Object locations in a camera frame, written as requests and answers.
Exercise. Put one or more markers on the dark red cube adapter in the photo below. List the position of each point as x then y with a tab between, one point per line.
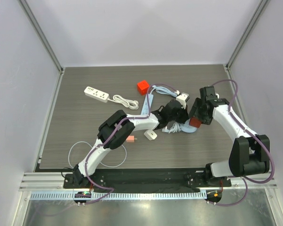
194	122

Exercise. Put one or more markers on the aluminium frame post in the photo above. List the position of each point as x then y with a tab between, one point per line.
251	24
32	19

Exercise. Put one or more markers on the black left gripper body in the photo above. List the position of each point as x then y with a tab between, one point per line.
180	117

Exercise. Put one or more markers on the white cube charger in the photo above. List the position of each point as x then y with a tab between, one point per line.
150	135

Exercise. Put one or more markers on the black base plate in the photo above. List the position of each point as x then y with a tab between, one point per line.
157	180

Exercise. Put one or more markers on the aluminium frame post right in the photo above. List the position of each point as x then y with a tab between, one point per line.
251	24

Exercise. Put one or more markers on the orange-red cube socket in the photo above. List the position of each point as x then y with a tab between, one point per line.
142	87

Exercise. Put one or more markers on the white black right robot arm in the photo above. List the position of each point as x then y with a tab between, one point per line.
250	154

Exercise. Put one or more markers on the white slotted cable duct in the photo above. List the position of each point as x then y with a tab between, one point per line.
84	196

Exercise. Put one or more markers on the white power strip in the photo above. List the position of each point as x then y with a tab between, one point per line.
96	94

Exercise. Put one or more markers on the aluminium frame post left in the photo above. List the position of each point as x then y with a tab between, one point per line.
32	19

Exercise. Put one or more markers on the aluminium rail front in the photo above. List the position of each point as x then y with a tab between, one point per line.
50	181

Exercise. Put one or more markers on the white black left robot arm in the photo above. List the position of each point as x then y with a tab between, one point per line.
118	127

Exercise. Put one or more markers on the pink plug adapter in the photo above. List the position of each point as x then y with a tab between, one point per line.
131	139

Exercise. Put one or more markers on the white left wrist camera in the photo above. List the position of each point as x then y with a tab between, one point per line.
182	98

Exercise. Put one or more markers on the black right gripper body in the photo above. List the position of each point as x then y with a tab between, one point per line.
195	109

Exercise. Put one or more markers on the round light blue socket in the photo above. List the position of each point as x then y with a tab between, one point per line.
187	128

